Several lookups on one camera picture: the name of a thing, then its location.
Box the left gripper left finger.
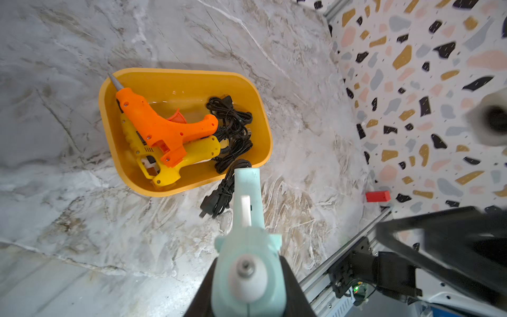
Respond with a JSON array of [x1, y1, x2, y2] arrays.
[[184, 258, 218, 317]]

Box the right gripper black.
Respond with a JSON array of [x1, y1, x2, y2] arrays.
[[376, 206, 506, 305]]

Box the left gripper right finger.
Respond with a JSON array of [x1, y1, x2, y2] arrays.
[[279, 256, 316, 317]]

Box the mint green hot glue gun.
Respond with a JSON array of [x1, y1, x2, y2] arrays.
[[200, 159, 287, 316]]

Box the yellow hot glue gun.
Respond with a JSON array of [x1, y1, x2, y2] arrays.
[[120, 114, 233, 190]]

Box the orange hot glue gun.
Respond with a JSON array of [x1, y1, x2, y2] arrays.
[[107, 73, 254, 169]]

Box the yellow plastic storage box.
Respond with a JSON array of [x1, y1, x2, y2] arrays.
[[98, 68, 273, 198]]

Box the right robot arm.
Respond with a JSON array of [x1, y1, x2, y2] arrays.
[[376, 207, 506, 316]]

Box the red small object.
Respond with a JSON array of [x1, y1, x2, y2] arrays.
[[365, 191, 391, 203]]

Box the aluminium front rail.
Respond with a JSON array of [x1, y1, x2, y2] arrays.
[[300, 206, 393, 316]]

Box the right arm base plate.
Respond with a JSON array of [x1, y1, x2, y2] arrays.
[[326, 236, 376, 299]]

